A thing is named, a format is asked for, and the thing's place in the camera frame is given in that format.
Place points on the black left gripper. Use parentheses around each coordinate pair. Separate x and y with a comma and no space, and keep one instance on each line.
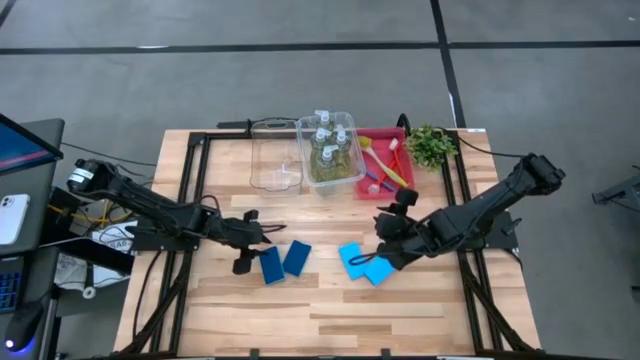
(235,232)

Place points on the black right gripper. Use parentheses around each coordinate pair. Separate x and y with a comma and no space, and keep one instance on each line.
(412,235)

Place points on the blue cellulose sponge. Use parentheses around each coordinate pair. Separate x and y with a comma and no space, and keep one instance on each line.
(350,270)
(380,272)
(297,258)
(271,266)

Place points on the red dish brush white bristles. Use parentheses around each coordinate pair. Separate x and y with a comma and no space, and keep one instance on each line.
(396,155)
(387,172)

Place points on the yellow-green dish brush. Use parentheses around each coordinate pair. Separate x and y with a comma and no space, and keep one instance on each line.
(382,165)

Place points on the clear green soap pump bottle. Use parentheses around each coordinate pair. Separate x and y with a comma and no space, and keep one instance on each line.
(341,140)
(327,160)
(320,140)
(324,120)

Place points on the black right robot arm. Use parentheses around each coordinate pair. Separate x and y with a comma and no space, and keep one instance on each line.
(490,200)

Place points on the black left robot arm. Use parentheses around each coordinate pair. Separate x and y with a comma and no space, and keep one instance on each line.
(150,205)

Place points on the clear plastic bin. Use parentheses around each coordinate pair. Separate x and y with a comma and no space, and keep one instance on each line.
(275,165)
(355,150)

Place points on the green potted plant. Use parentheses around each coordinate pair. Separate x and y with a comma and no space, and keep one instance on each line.
(430,147)

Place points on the pink plastic bin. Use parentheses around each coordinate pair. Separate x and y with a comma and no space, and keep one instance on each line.
(382,134)

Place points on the black plastic clamp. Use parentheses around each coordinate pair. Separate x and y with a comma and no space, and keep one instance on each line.
(386,353)
(255,353)

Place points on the white papers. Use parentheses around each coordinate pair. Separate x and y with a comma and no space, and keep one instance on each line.
(75,272)

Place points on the white smartphone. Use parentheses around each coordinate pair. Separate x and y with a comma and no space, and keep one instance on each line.
(12,217)

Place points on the black computer mouse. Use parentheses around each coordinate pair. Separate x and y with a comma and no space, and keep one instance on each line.
(22,325)

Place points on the blue backlit keyboard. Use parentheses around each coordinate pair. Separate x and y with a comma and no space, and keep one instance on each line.
(9,290)

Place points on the laptop with blue screen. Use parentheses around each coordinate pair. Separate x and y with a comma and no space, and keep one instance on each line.
(25,145)

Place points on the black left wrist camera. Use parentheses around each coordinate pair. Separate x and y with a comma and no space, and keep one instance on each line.
(251,215)

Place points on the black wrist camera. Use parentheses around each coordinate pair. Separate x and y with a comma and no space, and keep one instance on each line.
(407,196)
(251,215)

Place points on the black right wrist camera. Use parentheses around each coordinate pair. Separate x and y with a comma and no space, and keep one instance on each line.
(407,196)

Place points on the black aluminium table frame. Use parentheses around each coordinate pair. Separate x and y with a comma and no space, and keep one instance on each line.
(195,140)

